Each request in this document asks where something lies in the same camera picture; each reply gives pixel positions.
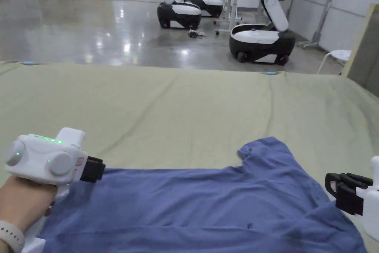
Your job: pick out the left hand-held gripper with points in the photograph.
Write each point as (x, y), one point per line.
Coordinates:
(44, 158)

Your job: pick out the person's left hand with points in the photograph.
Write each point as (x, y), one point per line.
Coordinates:
(20, 196)

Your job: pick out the bed with pale green sheet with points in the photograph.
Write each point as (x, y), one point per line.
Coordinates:
(165, 110)

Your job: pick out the beige padded headboard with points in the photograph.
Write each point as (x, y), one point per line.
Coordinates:
(359, 45)

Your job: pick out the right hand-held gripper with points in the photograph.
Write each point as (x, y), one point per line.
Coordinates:
(371, 205)

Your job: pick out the small black floor clutter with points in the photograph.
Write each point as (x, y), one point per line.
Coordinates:
(197, 33)

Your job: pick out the blue sheet clip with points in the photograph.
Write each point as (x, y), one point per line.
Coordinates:
(30, 63)
(272, 73)

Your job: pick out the blue shirt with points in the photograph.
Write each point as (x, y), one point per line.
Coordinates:
(192, 205)

